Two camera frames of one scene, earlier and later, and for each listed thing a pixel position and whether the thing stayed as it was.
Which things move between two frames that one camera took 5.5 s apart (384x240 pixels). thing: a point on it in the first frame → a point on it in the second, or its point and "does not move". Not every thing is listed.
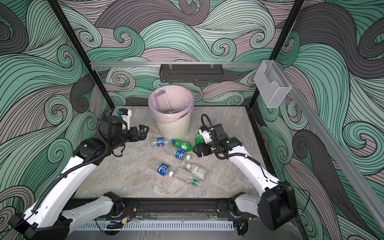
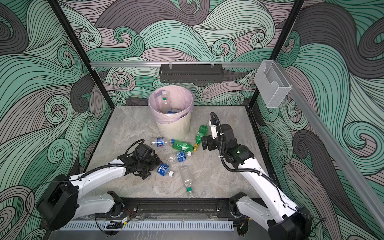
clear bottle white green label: x=194 y=168 → x=165 y=104
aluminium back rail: x=175 y=64 does not move
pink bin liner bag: x=168 y=104 does not move
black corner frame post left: x=83 y=56 does not move
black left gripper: x=142 y=135 → x=155 y=164
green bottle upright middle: x=199 y=138 does not move
